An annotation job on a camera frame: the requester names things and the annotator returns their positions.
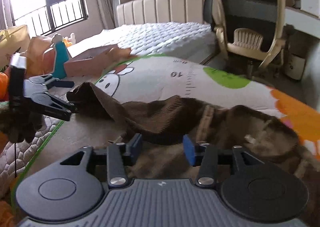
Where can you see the beige padded bed headboard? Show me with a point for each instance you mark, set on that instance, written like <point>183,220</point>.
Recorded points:
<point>160,11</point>

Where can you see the brown corduroy garment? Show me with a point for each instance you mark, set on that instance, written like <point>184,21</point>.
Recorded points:
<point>166,122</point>

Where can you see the white quilted mattress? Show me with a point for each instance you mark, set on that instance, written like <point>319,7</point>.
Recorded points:
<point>190,41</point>

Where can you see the beige black office chair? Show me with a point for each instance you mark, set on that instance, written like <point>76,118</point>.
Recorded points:
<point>248,28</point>

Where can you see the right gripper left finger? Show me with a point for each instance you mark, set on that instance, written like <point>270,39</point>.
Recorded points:
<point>120,155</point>

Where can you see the cartoon ruler play mat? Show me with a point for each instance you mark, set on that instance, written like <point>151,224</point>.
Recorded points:
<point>249,190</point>

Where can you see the white bin under desk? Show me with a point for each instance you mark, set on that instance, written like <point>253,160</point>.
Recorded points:
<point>294,67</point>

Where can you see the gloved left hand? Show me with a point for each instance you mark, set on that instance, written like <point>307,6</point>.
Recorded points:
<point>19,127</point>

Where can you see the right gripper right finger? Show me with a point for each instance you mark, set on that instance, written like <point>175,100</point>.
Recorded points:
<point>204,156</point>

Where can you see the white desk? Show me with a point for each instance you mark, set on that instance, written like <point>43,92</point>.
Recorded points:
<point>302,21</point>

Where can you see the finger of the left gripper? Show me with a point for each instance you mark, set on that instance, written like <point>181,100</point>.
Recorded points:
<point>49,105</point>
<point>58,83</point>

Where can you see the pink cardboard box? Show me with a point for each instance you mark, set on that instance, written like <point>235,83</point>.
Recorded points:
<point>94,60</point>

